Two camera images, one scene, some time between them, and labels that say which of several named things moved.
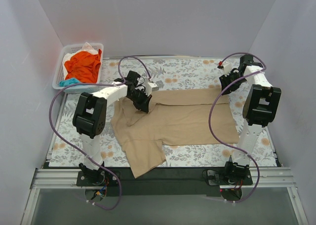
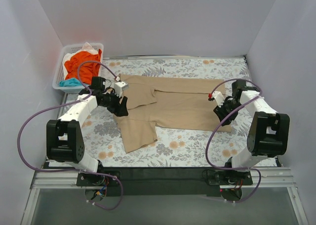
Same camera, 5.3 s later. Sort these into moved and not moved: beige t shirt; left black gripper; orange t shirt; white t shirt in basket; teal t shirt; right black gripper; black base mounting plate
Moved: left black gripper; beige t shirt; right black gripper
Not moved: white t shirt in basket; black base mounting plate; orange t shirt; teal t shirt
